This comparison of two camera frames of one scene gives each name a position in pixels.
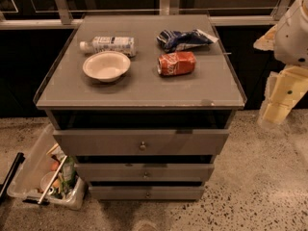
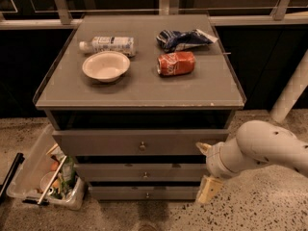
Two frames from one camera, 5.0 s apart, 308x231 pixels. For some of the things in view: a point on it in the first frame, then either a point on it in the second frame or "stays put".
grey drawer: (143, 171) stays put
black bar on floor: (20, 157) stays put
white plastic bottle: (99, 44) stays put
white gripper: (293, 38) → (214, 160)
